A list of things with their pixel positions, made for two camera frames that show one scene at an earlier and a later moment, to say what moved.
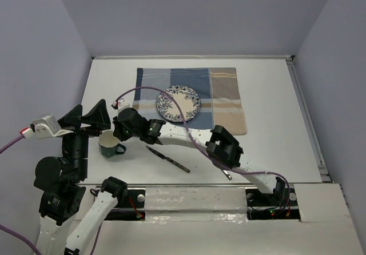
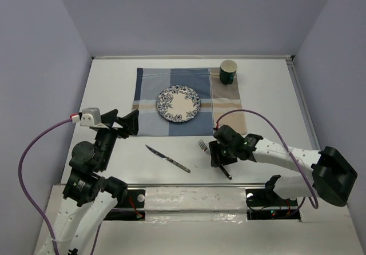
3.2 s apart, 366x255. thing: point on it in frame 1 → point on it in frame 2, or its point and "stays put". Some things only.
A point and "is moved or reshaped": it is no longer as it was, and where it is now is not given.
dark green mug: (108, 144) is moved or reshaped
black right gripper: (118, 130) → (215, 148)
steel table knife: (172, 162) stays put
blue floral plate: (187, 98) stays put
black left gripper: (98, 114) → (130, 122)
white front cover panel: (195, 199) stays put
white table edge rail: (193, 58) stays put
